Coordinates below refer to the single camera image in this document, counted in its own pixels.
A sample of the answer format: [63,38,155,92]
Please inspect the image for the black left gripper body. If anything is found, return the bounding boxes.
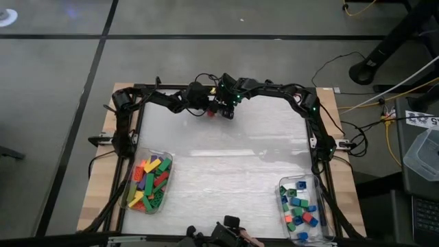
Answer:
[206,98,223,117]

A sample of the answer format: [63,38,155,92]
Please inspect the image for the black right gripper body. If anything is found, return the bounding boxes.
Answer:
[219,102,237,121]

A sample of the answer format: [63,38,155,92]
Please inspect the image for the yellow wide long block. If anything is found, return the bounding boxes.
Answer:
[143,158,162,174]

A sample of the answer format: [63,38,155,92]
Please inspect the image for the green long plain block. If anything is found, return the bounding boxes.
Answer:
[152,180,169,195]
[141,195,154,212]
[144,173,155,197]

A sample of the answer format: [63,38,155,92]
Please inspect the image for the green two-by-four brick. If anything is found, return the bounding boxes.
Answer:
[150,191,165,209]

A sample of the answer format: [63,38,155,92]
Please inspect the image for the yellow long plain block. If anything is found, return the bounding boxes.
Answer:
[128,190,145,209]

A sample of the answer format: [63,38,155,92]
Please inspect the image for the white glossy table sheet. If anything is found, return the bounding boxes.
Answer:
[139,89,315,237]

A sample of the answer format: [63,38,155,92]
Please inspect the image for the clear plastic bin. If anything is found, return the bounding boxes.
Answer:
[119,148,174,215]
[274,174,335,243]

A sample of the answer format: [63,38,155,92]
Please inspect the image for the black handheld device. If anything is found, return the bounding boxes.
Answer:
[185,215,243,247]

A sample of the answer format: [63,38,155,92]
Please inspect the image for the person's hand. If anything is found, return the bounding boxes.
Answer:
[239,228,265,247]

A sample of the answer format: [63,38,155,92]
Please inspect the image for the black floor stand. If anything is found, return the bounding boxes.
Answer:
[348,0,439,86]

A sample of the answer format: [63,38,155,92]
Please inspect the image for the white printed label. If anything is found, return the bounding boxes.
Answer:
[405,110,439,130]

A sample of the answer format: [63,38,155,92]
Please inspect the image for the dark grey side table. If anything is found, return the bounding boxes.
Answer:
[394,97,439,247]

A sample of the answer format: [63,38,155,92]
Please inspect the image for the clear plastic container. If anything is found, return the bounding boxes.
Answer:
[403,125,439,183]

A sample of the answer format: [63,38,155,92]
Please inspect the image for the black floor foot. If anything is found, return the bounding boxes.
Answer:
[0,145,27,162]

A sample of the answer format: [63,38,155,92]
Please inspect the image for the white round floor object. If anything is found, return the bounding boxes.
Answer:
[0,8,19,28]

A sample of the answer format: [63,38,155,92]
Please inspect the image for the black keyboard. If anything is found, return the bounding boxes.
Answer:
[411,195,439,246]

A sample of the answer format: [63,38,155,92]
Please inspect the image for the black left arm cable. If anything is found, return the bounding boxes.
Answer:
[187,72,221,118]

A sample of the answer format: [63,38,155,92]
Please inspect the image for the black table frame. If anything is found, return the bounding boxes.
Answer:
[102,75,347,241]

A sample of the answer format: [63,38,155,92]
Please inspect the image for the black cable bundle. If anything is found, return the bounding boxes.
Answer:
[317,171,364,239]
[82,161,133,234]

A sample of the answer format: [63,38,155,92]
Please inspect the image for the yellow floor cable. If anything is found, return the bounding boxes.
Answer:
[337,77,439,167]

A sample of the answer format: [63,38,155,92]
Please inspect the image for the white floor cable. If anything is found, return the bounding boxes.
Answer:
[339,54,439,116]

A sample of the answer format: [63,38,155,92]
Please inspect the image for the black camera rail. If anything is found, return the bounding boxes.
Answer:
[0,231,439,247]

